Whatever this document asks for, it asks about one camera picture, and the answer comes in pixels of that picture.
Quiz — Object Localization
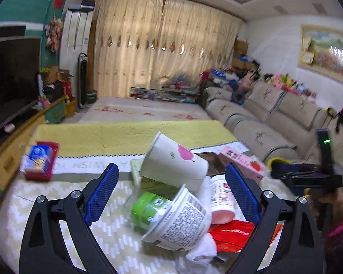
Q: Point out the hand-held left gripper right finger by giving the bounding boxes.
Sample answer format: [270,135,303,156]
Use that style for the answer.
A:
[224,163,328,274]

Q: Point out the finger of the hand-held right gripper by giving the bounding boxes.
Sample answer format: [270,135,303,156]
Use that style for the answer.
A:
[271,161,321,179]

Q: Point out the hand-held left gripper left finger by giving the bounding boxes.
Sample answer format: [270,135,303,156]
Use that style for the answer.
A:
[19,162,121,274]

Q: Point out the white bottle with pink cap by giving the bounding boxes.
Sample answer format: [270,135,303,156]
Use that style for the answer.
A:
[210,174,236,225]

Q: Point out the pink carton box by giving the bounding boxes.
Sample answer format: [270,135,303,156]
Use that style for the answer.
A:
[219,145,267,185]

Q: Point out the white tissue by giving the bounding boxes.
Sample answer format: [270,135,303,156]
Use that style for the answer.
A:
[185,232,218,263]

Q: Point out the white ribbed paper bowl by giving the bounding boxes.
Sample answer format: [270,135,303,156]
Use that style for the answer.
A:
[141,184,212,252]

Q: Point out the paper cup with pink print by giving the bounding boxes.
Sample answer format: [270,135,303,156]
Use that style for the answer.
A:
[139,131,210,193]

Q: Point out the person's right forearm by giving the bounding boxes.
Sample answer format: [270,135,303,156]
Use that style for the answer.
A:
[322,205,343,274]

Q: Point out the person's right hand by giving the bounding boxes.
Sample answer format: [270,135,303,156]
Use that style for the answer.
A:
[309,188,343,232]

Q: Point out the clear drinking glass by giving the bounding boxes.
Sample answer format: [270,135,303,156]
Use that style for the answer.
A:
[124,181,149,227]

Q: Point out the red foil packet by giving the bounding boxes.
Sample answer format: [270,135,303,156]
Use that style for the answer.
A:
[208,220,284,253]

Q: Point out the brown tray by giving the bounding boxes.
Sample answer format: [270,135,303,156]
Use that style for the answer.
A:
[194,152,227,177]

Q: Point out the black and yellow plush toys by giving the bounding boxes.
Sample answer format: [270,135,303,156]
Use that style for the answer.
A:
[324,107,343,133]

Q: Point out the beige sofa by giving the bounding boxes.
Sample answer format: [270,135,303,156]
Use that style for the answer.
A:
[200,80,343,196]

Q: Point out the pale green box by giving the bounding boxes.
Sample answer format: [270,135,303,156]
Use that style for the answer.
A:
[130,158,184,195]

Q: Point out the blue and white packet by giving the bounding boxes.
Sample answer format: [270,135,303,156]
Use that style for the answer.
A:
[19,145,54,175]

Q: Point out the row of plush toys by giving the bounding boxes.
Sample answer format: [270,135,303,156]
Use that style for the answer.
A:
[262,73,318,99]

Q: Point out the floral floor mat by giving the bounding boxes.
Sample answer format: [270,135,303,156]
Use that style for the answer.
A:
[78,96,218,124]

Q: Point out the yellow television cabinet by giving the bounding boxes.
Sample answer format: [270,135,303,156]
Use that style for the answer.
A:
[0,95,68,184]

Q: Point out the framed flower field painting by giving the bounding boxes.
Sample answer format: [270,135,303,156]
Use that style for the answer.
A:
[298,24,343,89]

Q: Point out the pile of toys and bags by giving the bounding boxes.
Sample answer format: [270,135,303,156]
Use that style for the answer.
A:
[200,62,264,104]

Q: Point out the black tower fan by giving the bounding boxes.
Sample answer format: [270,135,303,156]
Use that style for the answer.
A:
[78,52,89,109]

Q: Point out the low glass shelf with clutter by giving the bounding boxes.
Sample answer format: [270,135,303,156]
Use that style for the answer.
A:
[131,85,202,103]

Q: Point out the open cardboard boxes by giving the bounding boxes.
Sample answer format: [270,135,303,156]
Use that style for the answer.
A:
[41,66,75,92]

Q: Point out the stack of cardboard boxes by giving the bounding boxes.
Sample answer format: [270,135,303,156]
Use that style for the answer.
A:
[233,38,250,69]

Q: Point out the black television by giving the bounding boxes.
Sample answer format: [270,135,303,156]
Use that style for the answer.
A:
[0,37,42,132]

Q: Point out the cream curtains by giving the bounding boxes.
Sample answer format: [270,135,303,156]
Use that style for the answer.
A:
[92,0,242,99]

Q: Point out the hanging flower decoration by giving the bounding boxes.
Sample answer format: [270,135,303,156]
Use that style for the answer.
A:
[45,18,64,53]

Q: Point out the white standing air conditioner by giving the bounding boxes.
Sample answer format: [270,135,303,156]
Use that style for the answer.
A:
[60,6,96,107]

